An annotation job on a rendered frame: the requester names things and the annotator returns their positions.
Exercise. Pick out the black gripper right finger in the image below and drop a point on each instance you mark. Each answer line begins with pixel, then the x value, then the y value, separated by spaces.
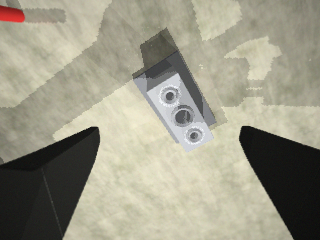
pixel 289 172

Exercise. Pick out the grey plate with holes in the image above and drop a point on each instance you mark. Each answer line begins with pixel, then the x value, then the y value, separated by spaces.
pixel 172 99

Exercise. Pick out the grey base plate with two pins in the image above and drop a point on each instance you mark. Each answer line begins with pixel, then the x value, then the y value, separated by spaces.
pixel 177 62

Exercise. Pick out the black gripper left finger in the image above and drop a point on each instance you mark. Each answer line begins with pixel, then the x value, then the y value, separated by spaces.
pixel 39 192

